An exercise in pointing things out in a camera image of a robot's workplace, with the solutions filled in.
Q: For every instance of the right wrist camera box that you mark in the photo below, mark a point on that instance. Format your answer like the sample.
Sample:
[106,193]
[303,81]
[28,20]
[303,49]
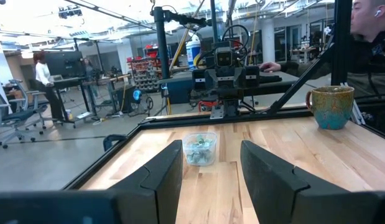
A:
[224,58]

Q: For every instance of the dark grey desk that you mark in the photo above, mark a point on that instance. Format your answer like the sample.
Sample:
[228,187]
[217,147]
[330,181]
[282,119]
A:
[179,90]

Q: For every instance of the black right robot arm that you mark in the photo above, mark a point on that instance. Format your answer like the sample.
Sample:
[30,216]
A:
[224,107]

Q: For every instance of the black frame foot clamp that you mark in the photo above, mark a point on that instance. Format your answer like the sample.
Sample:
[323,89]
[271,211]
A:
[109,143]

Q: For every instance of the long work desk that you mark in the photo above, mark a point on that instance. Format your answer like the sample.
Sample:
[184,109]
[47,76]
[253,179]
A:
[95,81]

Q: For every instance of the black vertical frame post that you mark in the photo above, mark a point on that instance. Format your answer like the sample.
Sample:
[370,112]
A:
[341,37]
[161,62]

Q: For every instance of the thin black pole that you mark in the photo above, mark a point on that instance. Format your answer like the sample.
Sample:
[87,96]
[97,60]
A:
[214,18]

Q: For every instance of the standing person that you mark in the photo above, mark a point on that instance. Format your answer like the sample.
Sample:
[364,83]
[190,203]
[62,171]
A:
[89,74]
[43,74]

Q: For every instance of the grey office chair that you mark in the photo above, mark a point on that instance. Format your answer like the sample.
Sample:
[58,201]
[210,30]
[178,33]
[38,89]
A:
[24,90]
[15,115]

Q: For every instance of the large black screen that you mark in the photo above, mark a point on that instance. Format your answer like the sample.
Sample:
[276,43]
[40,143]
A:
[64,63]

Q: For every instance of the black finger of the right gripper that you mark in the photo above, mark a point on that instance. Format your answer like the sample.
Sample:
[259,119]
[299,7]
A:
[201,79]
[251,77]

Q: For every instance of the white earbud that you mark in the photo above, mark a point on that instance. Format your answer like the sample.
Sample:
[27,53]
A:
[378,13]

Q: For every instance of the pale green sweetener packet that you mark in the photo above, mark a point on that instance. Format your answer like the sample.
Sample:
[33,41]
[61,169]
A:
[196,157]
[204,141]

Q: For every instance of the black diagonal frame brace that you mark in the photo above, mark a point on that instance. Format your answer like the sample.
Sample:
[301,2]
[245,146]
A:
[299,82]

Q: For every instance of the speckled brown teal ceramic mug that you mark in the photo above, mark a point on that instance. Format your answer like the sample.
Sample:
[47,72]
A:
[332,107]

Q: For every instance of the blue white barrel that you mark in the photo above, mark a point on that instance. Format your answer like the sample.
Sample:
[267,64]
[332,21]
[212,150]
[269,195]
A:
[193,54]

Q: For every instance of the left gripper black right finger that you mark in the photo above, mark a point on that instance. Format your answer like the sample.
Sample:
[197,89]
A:
[267,186]

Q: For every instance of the small clear plastic container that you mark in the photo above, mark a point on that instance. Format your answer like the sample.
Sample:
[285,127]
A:
[189,137]

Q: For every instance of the black computer with blue light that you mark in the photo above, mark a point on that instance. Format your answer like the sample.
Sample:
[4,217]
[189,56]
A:
[137,95]

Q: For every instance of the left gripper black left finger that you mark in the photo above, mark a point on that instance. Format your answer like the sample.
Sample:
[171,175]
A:
[161,180]

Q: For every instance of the shelf with red bins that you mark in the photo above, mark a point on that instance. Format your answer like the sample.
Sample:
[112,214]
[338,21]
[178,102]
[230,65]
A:
[145,70]

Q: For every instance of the person's hand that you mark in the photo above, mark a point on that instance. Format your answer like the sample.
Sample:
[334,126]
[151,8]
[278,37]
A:
[270,67]

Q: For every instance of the black metal table frame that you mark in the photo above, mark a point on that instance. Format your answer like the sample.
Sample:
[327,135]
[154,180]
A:
[179,120]

